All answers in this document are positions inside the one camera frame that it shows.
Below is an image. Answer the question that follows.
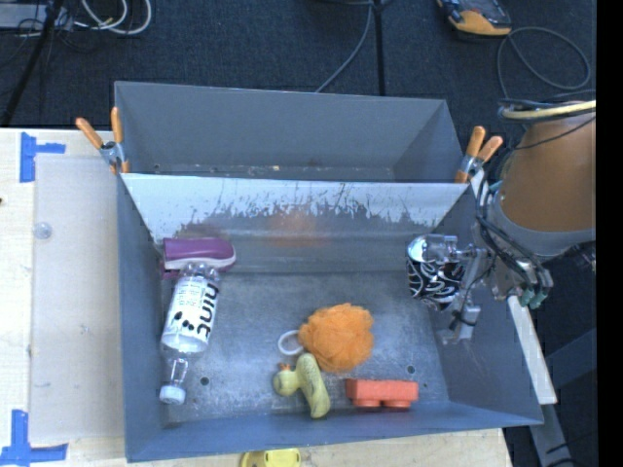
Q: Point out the red-orange toy brick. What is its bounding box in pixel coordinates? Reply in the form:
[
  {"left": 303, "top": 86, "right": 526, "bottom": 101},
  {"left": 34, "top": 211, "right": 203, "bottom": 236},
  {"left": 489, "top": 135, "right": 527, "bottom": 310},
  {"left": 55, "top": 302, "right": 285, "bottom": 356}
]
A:
[{"left": 345, "top": 377, "right": 421, "bottom": 411}]

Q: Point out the grey metal bin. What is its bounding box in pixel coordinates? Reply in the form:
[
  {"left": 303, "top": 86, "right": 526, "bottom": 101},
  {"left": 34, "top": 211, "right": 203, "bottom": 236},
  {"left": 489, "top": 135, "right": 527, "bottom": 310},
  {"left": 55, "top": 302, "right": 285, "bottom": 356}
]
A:
[{"left": 112, "top": 80, "right": 546, "bottom": 464}]

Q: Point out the yellow toy duck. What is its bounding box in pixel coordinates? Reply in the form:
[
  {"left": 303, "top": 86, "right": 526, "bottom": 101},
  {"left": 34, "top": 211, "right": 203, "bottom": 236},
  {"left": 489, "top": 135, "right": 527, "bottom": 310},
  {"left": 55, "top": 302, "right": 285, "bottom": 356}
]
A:
[{"left": 272, "top": 352, "right": 333, "bottom": 420}]

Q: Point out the pale flat board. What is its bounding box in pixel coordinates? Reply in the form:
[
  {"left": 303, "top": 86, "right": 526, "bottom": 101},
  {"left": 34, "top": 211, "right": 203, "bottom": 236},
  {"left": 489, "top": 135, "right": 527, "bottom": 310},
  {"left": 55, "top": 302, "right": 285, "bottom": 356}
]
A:
[{"left": 27, "top": 153, "right": 127, "bottom": 449}]

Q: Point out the purple and white stapler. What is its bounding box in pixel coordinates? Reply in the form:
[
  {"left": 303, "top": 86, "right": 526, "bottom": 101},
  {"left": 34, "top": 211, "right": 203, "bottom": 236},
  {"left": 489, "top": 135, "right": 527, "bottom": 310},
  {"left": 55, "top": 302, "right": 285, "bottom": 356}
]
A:
[{"left": 162, "top": 236, "right": 238, "bottom": 280}]

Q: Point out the black and white patterned can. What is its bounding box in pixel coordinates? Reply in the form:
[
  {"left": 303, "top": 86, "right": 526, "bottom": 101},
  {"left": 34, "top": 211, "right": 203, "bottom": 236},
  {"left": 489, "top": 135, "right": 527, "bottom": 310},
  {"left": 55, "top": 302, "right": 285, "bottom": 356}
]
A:
[{"left": 405, "top": 233, "right": 469, "bottom": 311}]

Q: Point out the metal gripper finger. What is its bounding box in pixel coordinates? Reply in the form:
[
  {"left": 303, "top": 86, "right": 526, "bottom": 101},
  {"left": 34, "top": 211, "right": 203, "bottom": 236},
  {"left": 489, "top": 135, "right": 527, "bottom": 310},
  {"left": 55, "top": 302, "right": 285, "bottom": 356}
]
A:
[
  {"left": 421, "top": 233, "right": 484, "bottom": 264},
  {"left": 435, "top": 260, "right": 483, "bottom": 345}
]

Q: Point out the clear plastic bottle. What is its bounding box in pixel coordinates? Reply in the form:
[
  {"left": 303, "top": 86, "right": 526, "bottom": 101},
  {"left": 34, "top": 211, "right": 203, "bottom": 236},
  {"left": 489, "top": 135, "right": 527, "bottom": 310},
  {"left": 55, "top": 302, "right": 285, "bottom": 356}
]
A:
[{"left": 158, "top": 262, "right": 222, "bottom": 406}]

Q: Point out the orange mesh bath sponge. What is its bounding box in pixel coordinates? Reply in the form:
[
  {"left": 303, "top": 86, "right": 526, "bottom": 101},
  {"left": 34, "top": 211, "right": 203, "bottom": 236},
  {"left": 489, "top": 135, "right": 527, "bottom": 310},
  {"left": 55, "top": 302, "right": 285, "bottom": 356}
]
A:
[{"left": 276, "top": 302, "right": 376, "bottom": 374}]

